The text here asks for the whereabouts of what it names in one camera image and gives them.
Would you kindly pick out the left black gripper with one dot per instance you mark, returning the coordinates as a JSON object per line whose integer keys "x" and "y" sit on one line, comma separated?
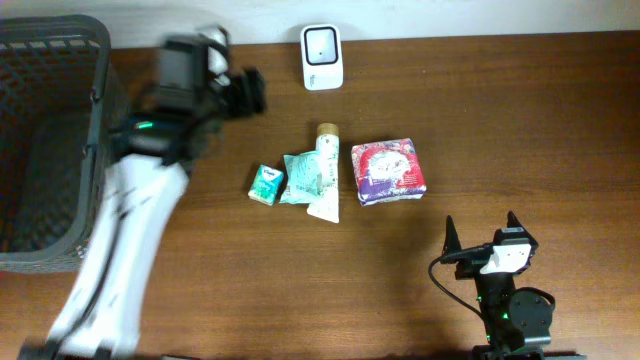
{"x": 253, "y": 95}

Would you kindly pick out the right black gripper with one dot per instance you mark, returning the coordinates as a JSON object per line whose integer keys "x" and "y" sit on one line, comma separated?
{"x": 452, "y": 241}

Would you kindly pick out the white floral cream tube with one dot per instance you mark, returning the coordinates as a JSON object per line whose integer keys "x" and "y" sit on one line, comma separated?
{"x": 327, "y": 145}

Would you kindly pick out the small teal tissue pack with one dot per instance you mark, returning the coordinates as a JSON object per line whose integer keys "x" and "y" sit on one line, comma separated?
{"x": 266, "y": 184}

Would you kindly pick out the teal wet wipes pack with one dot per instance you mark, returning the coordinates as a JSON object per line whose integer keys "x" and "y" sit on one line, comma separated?
{"x": 303, "y": 178}

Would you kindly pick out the red purple tissue pack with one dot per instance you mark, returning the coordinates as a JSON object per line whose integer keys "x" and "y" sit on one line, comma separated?
{"x": 387, "y": 171}

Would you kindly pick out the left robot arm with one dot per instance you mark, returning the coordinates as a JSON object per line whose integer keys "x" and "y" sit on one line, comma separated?
{"x": 155, "y": 148}

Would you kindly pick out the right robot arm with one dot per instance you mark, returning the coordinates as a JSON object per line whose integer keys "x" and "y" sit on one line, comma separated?
{"x": 516, "y": 320}

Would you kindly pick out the white barcode scanner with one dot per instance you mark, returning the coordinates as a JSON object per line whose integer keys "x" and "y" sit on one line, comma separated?
{"x": 322, "y": 60}

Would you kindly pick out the dark grey plastic basket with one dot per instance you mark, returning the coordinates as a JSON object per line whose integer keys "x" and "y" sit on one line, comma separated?
{"x": 60, "y": 97}

